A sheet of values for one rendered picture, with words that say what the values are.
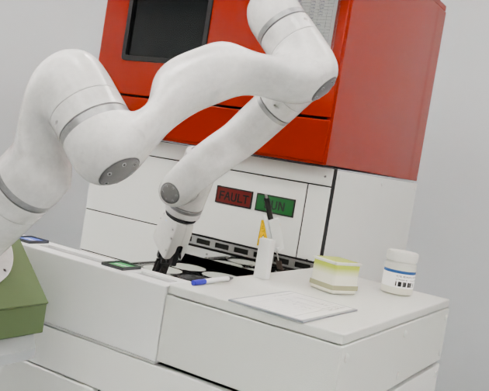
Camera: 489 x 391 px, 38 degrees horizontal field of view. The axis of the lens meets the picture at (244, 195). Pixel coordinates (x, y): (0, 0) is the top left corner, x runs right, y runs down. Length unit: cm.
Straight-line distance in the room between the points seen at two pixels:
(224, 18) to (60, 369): 103
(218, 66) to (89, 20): 334
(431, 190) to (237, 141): 189
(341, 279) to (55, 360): 60
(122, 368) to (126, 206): 88
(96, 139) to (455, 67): 242
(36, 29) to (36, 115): 363
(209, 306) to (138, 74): 103
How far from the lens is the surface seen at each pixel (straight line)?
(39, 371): 153
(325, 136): 177
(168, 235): 163
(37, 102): 117
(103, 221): 223
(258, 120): 145
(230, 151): 148
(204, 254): 198
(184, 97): 115
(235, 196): 194
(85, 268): 142
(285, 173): 187
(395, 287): 160
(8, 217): 123
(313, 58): 123
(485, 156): 322
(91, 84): 113
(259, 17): 129
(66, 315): 146
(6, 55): 497
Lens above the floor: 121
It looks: 3 degrees down
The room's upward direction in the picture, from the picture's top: 9 degrees clockwise
